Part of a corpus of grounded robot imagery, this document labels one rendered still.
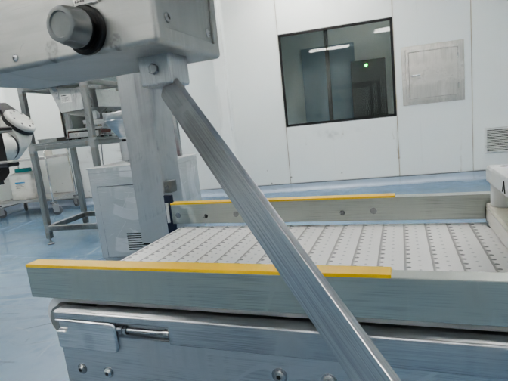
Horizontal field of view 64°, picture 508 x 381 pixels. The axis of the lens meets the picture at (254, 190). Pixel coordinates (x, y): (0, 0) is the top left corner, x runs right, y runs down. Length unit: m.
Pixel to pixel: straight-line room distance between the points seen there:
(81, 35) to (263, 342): 0.26
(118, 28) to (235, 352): 0.27
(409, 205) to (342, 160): 4.82
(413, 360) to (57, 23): 0.33
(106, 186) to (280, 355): 2.76
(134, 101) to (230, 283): 0.43
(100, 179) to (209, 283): 2.74
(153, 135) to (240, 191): 0.43
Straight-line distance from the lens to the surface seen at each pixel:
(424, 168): 5.47
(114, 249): 3.13
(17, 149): 1.13
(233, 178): 0.27
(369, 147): 5.36
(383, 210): 0.57
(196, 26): 0.36
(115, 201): 3.02
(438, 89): 5.41
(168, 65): 0.33
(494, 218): 0.52
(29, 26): 0.37
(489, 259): 0.45
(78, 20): 0.31
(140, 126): 0.69
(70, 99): 4.13
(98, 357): 0.45
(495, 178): 0.51
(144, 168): 0.69
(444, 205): 0.57
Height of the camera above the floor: 0.96
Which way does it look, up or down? 9 degrees down
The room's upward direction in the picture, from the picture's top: 6 degrees counter-clockwise
